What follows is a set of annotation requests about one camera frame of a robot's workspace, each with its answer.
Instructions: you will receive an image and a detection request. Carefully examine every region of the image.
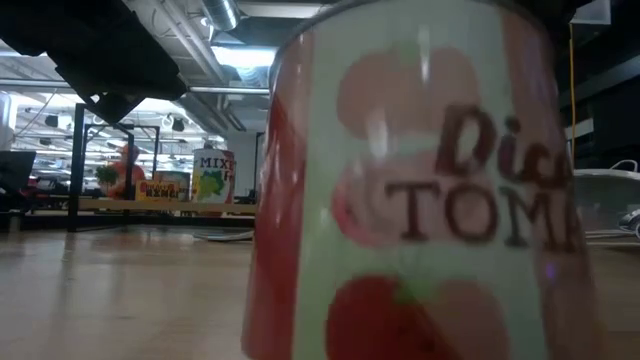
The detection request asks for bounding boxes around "wooden shelf board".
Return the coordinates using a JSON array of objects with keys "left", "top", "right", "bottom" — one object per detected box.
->
[{"left": 77, "top": 198, "right": 257, "bottom": 215}]

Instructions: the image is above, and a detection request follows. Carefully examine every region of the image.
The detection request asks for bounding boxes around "chrome utensil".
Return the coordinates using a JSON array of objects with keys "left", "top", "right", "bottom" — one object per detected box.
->
[{"left": 192, "top": 229, "right": 255, "bottom": 243}]

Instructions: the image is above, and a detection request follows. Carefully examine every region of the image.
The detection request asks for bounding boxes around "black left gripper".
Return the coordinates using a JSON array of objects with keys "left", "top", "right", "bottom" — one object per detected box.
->
[{"left": 49, "top": 0, "right": 189, "bottom": 126}]

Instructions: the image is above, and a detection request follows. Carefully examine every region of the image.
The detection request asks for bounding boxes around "short can yellow red label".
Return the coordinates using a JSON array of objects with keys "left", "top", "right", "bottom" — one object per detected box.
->
[{"left": 134, "top": 179, "right": 181, "bottom": 203}]

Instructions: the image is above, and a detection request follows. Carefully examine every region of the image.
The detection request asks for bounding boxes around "clear plastic bowl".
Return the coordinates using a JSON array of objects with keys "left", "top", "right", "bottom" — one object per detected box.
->
[{"left": 572, "top": 167, "right": 640, "bottom": 239}]

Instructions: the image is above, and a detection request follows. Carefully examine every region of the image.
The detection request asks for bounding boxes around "dark monitor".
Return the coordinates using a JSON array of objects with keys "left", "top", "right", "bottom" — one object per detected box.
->
[{"left": 0, "top": 149, "right": 37, "bottom": 194}]

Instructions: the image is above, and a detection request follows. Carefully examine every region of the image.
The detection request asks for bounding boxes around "mixed vegetables can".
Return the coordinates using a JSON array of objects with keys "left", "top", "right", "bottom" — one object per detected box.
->
[{"left": 191, "top": 147, "right": 237, "bottom": 205}]

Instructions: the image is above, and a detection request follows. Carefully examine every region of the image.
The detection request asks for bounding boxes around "black metal rig frame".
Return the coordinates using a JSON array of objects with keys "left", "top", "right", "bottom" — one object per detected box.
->
[{"left": 66, "top": 102, "right": 162, "bottom": 234}]

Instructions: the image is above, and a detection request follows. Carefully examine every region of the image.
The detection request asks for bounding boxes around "person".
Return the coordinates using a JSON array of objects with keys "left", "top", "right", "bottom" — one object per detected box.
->
[{"left": 94, "top": 143, "right": 147, "bottom": 201}]

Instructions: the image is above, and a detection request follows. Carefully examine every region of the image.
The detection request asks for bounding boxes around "oranges can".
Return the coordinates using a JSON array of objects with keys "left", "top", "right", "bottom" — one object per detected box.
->
[{"left": 152, "top": 170, "right": 192, "bottom": 202}]

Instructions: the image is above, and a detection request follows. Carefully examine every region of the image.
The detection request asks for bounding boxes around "silver ventilation duct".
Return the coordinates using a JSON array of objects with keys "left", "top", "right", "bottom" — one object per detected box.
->
[{"left": 201, "top": 0, "right": 242, "bottom": 32}]

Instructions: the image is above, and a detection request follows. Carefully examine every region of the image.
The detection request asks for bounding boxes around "diced tomatoes can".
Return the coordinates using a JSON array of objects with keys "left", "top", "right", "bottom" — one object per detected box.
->
[{"left": 240, "top": 0, "right": 606, "bottom": 360}]

